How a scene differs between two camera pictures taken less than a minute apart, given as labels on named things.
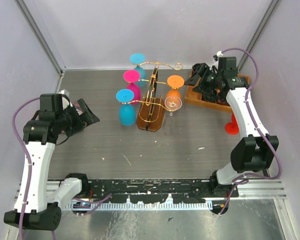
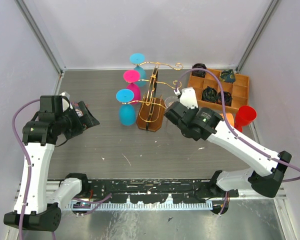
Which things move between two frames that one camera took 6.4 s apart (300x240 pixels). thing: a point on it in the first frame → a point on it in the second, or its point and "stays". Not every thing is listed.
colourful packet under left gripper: [77, 107] stays
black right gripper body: [209, 80] → [182, 128]
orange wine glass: [175, 82] → [230, 118]
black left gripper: [83, 120] stays
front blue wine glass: [127, 113] stays
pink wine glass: [132, 76] stays
